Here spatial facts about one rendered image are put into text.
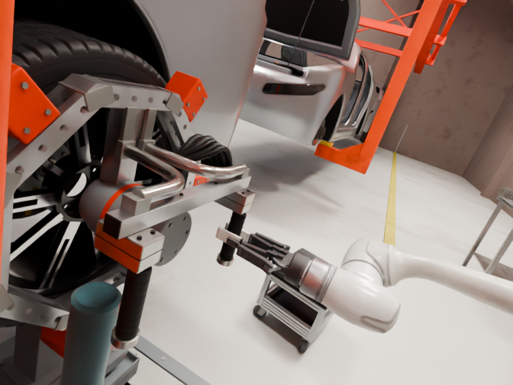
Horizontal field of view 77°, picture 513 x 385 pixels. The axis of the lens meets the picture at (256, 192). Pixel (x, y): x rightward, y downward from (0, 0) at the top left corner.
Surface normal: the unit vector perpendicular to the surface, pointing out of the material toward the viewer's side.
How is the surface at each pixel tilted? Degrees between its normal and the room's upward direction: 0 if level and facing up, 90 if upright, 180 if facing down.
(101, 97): 90
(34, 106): 90
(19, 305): 90
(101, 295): 0
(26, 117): 90
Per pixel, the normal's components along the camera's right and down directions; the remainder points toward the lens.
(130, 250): -0.40, 0.19
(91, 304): 0.29, -0.90
